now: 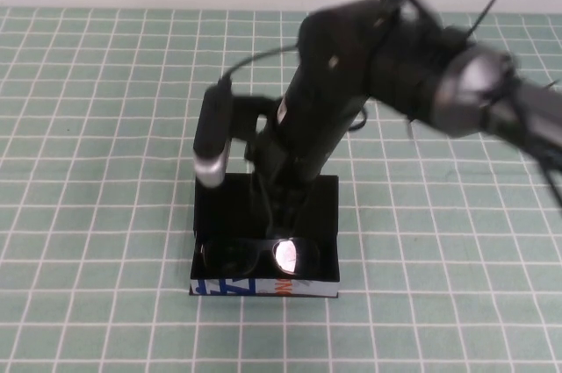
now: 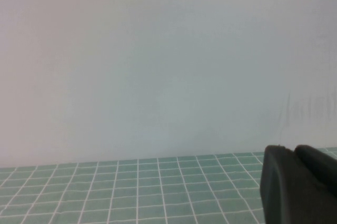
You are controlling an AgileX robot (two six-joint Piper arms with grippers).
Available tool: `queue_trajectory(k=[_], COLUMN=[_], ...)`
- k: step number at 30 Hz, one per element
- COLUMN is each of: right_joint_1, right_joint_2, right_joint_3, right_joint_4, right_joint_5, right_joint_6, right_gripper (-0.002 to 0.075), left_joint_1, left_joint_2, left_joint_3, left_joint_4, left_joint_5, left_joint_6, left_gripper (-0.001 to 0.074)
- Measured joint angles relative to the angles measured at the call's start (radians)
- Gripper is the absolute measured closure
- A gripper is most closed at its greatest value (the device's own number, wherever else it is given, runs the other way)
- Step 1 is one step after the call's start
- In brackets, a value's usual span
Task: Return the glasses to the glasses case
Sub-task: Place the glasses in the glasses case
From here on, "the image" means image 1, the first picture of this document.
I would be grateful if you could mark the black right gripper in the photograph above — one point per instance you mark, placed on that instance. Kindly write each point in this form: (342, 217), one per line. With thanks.
(281, 162)

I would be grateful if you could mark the dark framed glasses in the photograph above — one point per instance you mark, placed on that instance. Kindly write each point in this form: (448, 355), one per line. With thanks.
(287, 254)

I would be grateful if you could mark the black printed glasses case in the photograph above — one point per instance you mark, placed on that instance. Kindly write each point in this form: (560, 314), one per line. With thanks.
(320, 202)

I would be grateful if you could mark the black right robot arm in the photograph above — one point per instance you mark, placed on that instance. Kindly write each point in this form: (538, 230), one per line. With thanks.
(333, 96)

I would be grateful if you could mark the green white checked tablecloth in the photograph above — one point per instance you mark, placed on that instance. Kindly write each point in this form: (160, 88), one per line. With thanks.
(88, 127)

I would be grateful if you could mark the black zip tie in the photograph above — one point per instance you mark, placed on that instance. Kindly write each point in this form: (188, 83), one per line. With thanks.
(492, 5)

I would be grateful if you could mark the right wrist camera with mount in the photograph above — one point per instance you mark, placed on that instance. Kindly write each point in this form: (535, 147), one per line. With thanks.
(211, 127)

